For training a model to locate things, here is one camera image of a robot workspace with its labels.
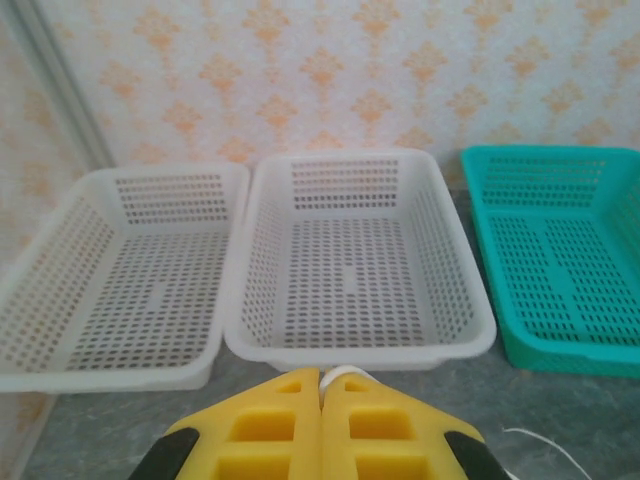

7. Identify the teal perforated plastic basket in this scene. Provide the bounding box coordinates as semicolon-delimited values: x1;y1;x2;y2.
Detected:
459;144;640;380

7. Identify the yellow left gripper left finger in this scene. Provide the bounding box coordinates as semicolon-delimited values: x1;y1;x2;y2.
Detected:
127;367;322;480

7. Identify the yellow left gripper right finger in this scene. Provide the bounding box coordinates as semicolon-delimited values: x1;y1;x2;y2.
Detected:
319;372;512;480

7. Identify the aluminium frame post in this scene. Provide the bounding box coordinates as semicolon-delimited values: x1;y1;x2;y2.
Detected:
0;0;120;175

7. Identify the white perforated plastic basket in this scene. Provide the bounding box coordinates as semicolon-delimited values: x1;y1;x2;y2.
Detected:
0;161;252;397
222;147;498;374

